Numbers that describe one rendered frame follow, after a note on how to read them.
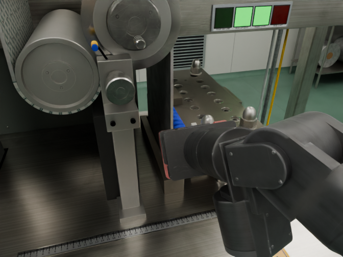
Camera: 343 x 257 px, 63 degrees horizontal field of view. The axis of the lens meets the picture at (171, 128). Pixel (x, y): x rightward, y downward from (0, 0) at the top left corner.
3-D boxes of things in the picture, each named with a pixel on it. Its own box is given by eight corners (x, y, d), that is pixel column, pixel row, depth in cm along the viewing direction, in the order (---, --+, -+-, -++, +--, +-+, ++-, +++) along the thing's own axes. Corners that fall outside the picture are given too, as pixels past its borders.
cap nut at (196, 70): (192, 76, 83) (192, 60, 80) (188, 71, 86) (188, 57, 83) (203, 74, 83) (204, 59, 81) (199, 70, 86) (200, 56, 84)
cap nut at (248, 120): (243, 131, 56) (246, 112, 54) (235, 123, 59) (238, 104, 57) (260, 129, 57) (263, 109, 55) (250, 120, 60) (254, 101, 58)
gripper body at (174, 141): (237, 164, 40) (265, 172, 33) (168, 179, 38) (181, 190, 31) (229, 120, 40) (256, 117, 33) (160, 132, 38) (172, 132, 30)
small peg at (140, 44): (145, 39, 38) (146, 49, 39) (141, 33, 40) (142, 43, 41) (135, 40, 38) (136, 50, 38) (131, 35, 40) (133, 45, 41)
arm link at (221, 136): (265, 120, 26) (209, 135, 25) (281, 190, 27) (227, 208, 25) (233, 122, 33) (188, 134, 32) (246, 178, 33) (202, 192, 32)
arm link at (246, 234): (338, 117, 24) (279, 142, 19) (367, 245, 24) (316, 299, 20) (236, 130, 34) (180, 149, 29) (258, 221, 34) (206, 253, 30)
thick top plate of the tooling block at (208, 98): (196, 170, 55) (197, 145, 52) (153, 90, 88) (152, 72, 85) (267, 157, 59) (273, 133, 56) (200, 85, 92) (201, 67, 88)
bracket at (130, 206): (120, 225, 53) (98, 70, 36) (117, 201, 58) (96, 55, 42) (146, 220, 54) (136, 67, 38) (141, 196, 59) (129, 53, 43)
